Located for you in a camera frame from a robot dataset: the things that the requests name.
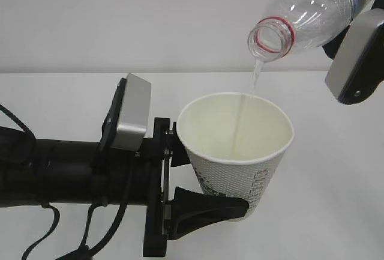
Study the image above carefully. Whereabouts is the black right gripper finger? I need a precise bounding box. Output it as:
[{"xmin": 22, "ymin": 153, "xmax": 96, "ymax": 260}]
[{"xmin": 322, "ymin": 27, "xmax": 349, "ymax": 60}]

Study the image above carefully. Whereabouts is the clear water bottle red label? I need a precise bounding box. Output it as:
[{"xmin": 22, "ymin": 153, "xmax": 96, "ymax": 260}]
[{"xmin": 248, "ymin": 0, "xmax": 371, "ymax": 62}]

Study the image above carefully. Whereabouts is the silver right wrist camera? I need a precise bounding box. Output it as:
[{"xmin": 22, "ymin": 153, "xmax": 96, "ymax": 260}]
[{"xmin": 325, "ymin": 8, "xmax": 383, "ymax": 105}]

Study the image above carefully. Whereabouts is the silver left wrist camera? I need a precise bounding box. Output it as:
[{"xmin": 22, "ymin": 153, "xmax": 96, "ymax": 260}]
[{"xmin": 98, "ymin": 73, "xmax": 151, "ymax": 153}]

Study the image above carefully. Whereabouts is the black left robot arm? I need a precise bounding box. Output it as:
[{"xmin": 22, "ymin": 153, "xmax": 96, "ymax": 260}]
[{"xmin": 1, "ymin": 118, "xmax": 249, "ymax": 259}]

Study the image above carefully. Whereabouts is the white paper cup green logo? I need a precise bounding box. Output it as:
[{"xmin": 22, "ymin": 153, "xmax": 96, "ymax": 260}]
[{"xmin": 176, "ymin": 92, "xmax": 295, "ymax": 221}]

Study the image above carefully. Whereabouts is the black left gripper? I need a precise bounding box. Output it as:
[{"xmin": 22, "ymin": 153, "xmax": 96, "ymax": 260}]
[{"xmin": 139, "ymin": 118, "xmax": 249, "ymax": 256}]

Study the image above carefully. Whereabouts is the black left camera cable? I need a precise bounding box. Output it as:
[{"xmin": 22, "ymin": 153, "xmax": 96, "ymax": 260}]
[{"xmin": 0, "ymin": 103, "xmax": 134, "ymax": 260}]

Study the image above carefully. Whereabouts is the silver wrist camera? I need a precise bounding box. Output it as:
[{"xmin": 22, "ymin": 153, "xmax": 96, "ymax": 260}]
[
  {"xmin": 98, "ymin": 73, "xmax": 151, "ymax": 153},
  {"xmin": 325, "ymin": 8, "xmax": 383, "ymax": 105}
]

